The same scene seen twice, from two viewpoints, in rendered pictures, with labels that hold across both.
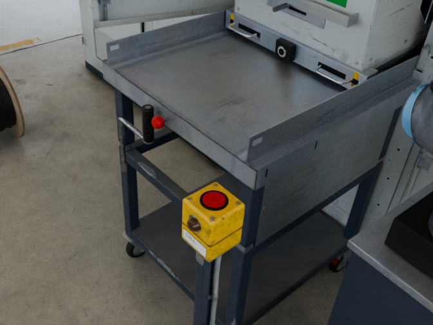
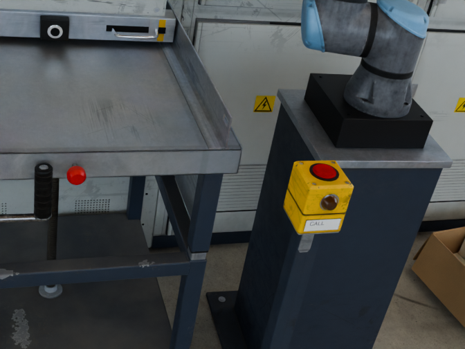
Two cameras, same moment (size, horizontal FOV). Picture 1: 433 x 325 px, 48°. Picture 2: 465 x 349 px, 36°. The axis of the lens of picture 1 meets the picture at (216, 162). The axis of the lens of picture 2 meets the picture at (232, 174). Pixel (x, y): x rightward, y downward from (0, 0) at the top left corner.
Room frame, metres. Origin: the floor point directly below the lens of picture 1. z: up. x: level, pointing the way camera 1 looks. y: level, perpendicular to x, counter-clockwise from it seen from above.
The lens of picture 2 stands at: (0.38, 0.99, 1.52)
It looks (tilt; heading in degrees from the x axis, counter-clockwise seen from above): 33 degrees down; 292
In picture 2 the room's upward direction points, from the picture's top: 11 degrees clockwise
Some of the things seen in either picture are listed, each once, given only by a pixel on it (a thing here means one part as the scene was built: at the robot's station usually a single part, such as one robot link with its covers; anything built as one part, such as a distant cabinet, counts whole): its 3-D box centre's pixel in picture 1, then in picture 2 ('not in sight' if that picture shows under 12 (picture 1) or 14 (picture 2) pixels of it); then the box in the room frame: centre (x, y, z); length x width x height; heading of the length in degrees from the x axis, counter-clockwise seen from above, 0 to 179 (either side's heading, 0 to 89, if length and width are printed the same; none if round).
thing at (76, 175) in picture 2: (160, 120); (75, 172); (1.01, 0.15, 0.80); 0.04 x 0.03 x 0.03; 134
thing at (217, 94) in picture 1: (261, 79); (57, 75); (1.26, -0.11, 0.80); 0.68 x 0.62 x 0.06; 134
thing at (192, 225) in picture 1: (192, 225); (330, 204); (0.59, 0.03, 0.87); 0.03 x 0.01 x 0.03; 44
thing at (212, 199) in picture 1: (214, 201); (323, 173); (0.62, 0.00, 0.90); 0.04 x 0.04 x 0.02
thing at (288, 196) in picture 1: (249, 170); (53, 202); (1.26, -0.11, 0.46); 0.64 x 0.58 x 0.66; 134
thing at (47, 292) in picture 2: not in sight; (50, 287); (1.26, -0.11, 0.18); 0.06 x 0.06 x 0.02
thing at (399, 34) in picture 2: not in sight; (394, 32); (0.67, -0.49, 0.99); 0.13 x 0.12 x 0.14; 28
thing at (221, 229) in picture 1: (212, 220); (317, 196); (0.62, 0.00, 0.85); 0.08 x 0.08 x 0.10; 44
